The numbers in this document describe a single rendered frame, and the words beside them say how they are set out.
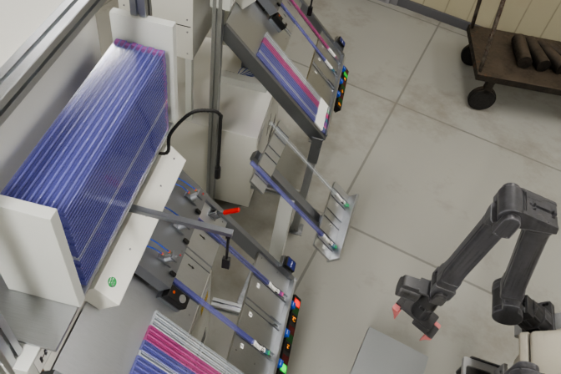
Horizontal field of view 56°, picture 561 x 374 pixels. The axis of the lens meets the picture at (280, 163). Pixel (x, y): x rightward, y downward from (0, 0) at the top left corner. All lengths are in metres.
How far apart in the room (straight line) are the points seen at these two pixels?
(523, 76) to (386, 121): 1.02
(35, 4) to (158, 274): 0.73
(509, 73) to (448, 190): 1.03
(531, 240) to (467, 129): 2.69
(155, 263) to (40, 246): 0.49
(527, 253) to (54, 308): 1.06
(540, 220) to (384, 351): 1.02
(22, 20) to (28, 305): 0.63
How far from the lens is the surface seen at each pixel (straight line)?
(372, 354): 2.10
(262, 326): 1.86
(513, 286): 1.50
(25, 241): 1.06
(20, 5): 1.42
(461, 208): 3.46
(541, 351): 1.44
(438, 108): 4.06
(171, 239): 1.53
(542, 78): 4.20
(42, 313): 1.24
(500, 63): 4.16
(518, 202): 1.27
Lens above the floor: 2.47
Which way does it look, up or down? 48 degrees down
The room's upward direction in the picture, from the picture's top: 11 degrees clockwise
